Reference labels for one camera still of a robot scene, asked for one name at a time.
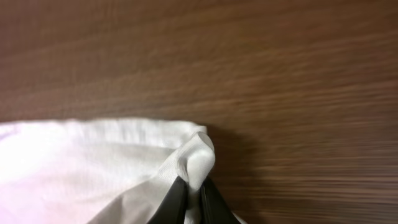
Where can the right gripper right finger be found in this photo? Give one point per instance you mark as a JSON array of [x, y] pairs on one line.
[[214, 209]]

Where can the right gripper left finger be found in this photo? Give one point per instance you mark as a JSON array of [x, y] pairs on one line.
[[173, 207]]

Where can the white polo shirt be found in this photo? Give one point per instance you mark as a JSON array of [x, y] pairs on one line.
[[101, 170]]

